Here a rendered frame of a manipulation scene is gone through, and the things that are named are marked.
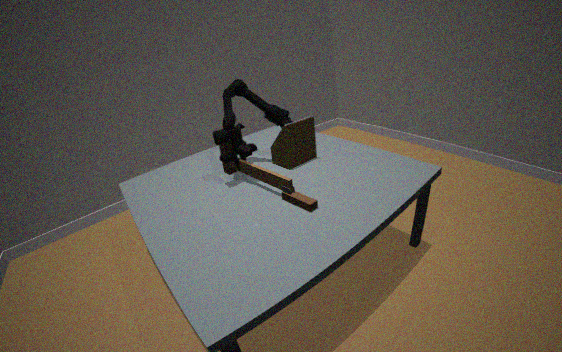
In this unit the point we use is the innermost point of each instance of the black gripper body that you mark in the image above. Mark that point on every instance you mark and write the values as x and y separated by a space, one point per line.
227 157

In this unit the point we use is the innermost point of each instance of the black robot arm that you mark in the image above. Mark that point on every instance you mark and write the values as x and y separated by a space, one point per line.
273 113

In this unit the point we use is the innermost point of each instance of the long brown wooden rail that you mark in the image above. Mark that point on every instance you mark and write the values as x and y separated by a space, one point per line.
272 178

